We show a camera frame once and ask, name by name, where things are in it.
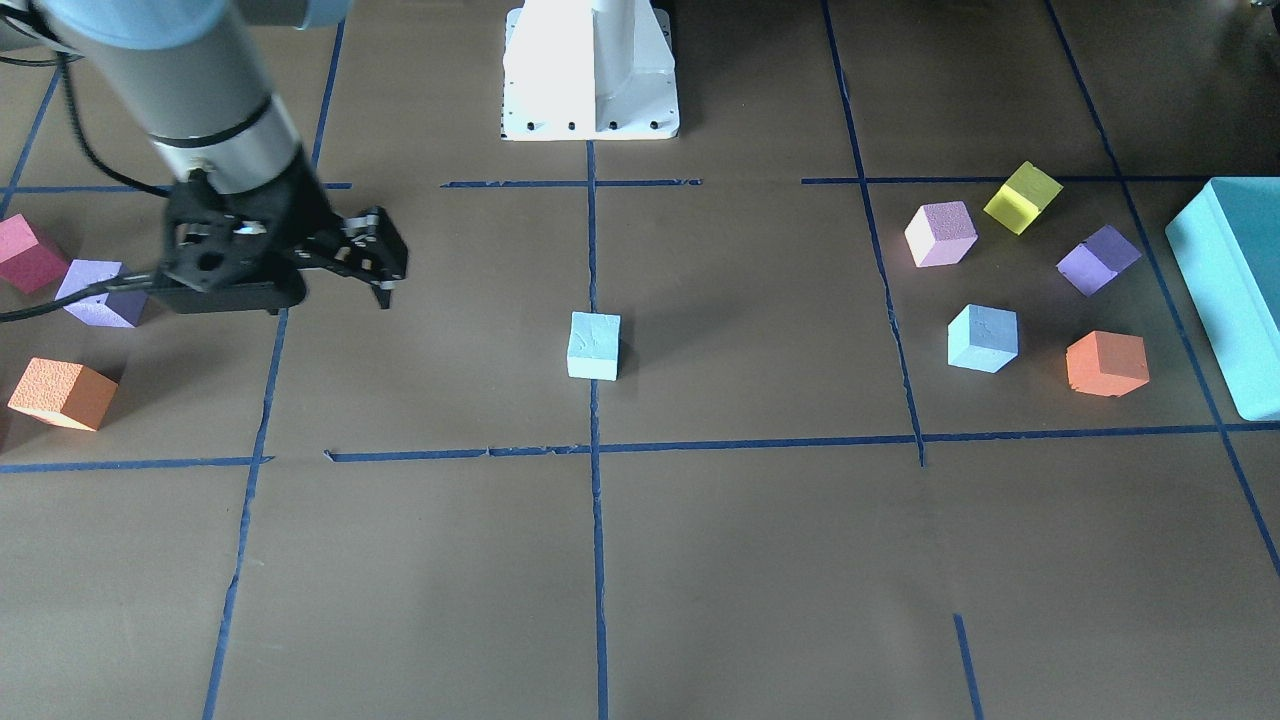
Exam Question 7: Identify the yellow foam block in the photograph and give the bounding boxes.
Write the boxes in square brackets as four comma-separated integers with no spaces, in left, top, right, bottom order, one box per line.
[983,161,1062,236]

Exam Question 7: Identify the orange foam block far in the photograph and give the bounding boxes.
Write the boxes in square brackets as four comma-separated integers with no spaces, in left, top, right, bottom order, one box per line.
[1065,331,1149,397]

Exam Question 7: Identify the orange foam block near tray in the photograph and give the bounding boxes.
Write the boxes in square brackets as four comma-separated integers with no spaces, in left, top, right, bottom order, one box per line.
[6,357,118,432]

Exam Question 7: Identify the purple foam block near tray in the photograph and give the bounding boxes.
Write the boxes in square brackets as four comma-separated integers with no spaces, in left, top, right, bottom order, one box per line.
[55,259,147,328]

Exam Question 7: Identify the light pink foam block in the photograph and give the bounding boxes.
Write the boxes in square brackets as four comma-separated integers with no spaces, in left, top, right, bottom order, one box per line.
[904,201,979,268]

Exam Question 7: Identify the purple foam block far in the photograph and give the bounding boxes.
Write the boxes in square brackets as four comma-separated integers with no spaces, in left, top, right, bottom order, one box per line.
[1056,225,1142,297]

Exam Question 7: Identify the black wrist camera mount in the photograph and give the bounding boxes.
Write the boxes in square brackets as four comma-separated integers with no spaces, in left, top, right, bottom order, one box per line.
[145,252,307,315]

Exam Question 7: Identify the white pillar with base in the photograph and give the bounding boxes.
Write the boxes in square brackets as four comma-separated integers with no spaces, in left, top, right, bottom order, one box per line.
[500,1,681,142]

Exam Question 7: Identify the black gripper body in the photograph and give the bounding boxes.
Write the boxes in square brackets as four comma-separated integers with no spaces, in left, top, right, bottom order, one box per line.
[165,165,342,284]

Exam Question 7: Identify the black camera cable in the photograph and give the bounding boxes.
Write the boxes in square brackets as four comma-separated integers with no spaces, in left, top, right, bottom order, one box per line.
[0,50,191,323]

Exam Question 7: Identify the blue plastic bin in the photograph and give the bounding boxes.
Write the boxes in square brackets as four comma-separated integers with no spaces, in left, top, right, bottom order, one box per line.
[1166,176,1279,421]

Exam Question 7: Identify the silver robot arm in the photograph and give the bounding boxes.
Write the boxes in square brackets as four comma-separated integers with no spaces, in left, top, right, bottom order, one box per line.
[3,1,408,322]

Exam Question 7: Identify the light blue foam block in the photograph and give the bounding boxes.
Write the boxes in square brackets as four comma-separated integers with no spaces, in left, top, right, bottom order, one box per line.
[566,311,621,382]
[947,304,1020,373]

